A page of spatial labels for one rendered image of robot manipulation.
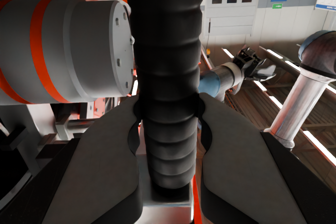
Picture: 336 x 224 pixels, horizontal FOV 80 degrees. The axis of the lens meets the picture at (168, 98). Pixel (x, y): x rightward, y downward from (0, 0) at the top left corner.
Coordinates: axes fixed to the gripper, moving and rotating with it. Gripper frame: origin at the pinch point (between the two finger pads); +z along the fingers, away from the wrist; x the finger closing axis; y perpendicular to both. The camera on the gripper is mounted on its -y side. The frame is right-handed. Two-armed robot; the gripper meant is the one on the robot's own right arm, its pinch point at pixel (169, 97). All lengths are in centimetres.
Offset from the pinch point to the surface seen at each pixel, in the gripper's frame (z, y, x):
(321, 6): 800, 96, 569
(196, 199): 161, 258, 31
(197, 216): 139, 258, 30
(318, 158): 610, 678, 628
